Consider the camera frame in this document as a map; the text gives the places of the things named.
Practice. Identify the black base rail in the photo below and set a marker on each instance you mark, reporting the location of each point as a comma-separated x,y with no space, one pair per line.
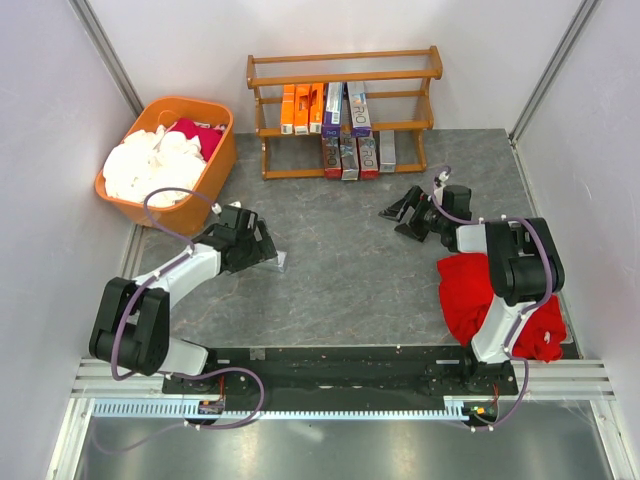
431,370

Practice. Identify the red silver R&O box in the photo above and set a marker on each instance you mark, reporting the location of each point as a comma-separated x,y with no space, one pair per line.
332,164
349,158
367,151

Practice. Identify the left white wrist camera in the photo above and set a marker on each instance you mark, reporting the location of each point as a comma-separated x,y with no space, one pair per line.
218,208

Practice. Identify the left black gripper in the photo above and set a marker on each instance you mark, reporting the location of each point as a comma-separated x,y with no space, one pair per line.
263,251

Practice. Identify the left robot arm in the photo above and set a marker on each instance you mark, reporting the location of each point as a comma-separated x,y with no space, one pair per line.
132,327

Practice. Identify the purple white R.O toothpaste box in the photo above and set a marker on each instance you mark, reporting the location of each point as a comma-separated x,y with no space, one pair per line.
359,111

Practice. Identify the silver toothpaste box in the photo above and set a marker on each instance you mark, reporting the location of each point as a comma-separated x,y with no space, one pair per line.
387,152
276,264

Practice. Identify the red cloth on table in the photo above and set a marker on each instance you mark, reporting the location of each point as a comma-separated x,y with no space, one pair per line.
465,296

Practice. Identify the wooden two-tier shelf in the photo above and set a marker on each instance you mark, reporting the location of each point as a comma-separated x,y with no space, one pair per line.
397,85

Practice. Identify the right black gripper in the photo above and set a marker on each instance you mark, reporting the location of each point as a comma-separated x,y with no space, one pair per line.
397,210

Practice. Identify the slotted cable duct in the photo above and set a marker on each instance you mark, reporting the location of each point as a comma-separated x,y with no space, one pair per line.
452,410

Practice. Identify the orange Curaprox toothpaste box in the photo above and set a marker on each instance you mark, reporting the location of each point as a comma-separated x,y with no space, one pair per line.
287,112

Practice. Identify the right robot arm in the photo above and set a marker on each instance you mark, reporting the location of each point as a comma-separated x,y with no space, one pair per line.
499,283

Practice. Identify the white crumpled cloths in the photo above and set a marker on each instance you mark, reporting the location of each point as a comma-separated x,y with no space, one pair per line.
146,161

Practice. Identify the magenta cloth in bin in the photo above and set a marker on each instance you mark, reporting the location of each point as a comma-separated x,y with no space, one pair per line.
208,136

